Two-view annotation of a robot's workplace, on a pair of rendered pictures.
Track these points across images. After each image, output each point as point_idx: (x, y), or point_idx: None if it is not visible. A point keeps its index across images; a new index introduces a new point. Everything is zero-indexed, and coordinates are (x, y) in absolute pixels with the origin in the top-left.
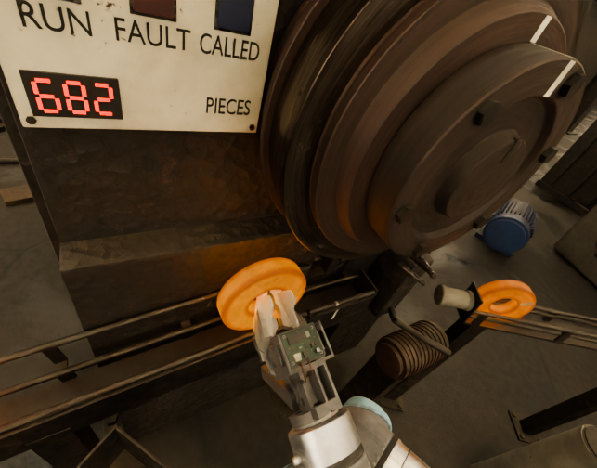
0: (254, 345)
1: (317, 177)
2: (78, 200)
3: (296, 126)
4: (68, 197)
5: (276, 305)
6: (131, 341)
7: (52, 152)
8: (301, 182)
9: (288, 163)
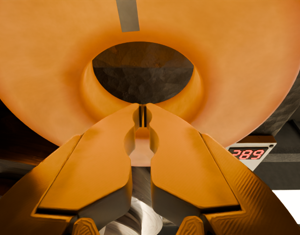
0: (293, 222)
1: (139, 234)
2: (290, 92)
3: (160, 230)
4: (295, 94)
5: (131, 145)
6: None
7: (275, 121)
8: (144, 218)
9: (160, 223)
